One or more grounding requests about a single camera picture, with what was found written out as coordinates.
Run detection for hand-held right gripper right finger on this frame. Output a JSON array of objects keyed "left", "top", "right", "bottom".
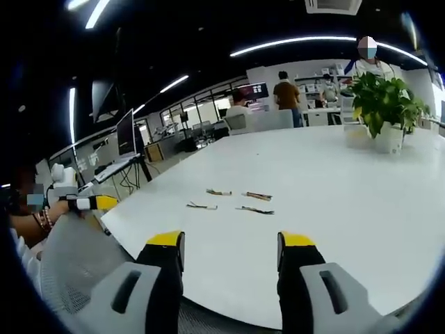
[{"left": 276, "top": 230, "right": 401, "bottom": 334}]

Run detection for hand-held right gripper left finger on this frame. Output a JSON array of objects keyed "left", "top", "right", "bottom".
[{"left": 74, "top": 229, "right": 186, "bottom": 334}]

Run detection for white side desk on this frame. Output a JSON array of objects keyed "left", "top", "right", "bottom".
[{"left": 90, "top": 152, "right": 144, "bottom": 185}]

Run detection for person's head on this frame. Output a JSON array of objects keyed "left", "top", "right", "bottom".
[{"left": 5, "top": 166, "right": 46, "bottom": 218}]

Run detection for grey mesh office chair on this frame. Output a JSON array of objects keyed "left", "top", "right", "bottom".
[{"left": 38, "top": 207, "right": 140, "bottom": 316}]

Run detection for computer monitor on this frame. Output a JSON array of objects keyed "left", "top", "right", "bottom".
[{"left": 115, "top": 108, "right": 137, "bottom": 158}]

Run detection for person's white clothing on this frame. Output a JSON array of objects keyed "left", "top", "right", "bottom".
[{"left": 8, "top": 228, "right": 45, "bottom": 300}]

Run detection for cardboard box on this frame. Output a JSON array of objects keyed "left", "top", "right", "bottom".
[{"left": 143, "top": 142, "right": 165, "bottom": 164}]

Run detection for dark hanging panel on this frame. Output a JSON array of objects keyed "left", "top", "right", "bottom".
[{"left": 90, "top": 79, "right": 117, "bottom": 123}]

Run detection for small translucent container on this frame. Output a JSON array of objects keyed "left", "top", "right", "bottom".
[{"left": 343, "top": 124, "right": 370, "bottom": 148}]

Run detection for white office chair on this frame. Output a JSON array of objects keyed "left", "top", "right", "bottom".
[{"left": 223, "top": 113, "right": 257, "bottom": 137}]

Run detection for white storage shelves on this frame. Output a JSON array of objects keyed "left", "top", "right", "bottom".
[{"left": 293, "top": 62, "right": 353, "bottom": 127}]

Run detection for green potted plant white pot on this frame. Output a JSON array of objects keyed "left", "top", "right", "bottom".
[{"left": 350, "top": 70, "right": 424, "bottom": 154}]

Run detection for small green plant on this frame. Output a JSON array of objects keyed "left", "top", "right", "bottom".
[{"left": 405, "top": 97, "right": 432, "bottom": 135}]

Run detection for long ceiling light strip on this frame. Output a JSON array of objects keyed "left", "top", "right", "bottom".
[{"left": 229, "top": 35, "right": 358, "bottom": 58}]

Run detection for ceiling air vent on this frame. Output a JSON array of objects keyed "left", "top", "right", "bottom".
[{"left": 303, "top": 0, "right": 363, "bottom": 15}]

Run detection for beaded bracelets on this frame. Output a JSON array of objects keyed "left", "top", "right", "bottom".
[{"left": 32, "top": 206, "right": 54, "bottom": 233}]

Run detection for wall display screen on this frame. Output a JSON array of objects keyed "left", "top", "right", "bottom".
[{"left": 242, "top": 82, "right": 270, "bottom": 100}]

